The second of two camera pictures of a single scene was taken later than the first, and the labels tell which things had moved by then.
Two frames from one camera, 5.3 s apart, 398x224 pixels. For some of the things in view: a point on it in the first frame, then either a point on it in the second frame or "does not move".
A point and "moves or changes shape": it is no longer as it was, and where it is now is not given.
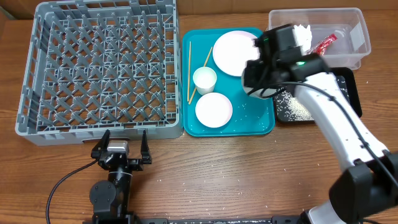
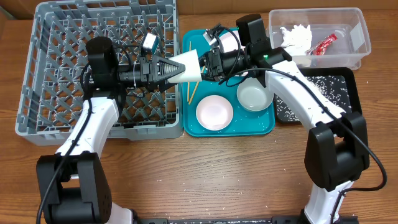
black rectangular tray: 288,107 does not move
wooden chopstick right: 204,65 does not move
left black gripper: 138,163 to 149,67
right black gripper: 252,74 to 213,65
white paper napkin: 302,37 does not move
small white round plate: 214,110 does not move
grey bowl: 257,92 moves or changes shape
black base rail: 294,219 does not move
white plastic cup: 204,78 to 192,71
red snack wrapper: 321,46 does not move
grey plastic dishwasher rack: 94,65 does not move
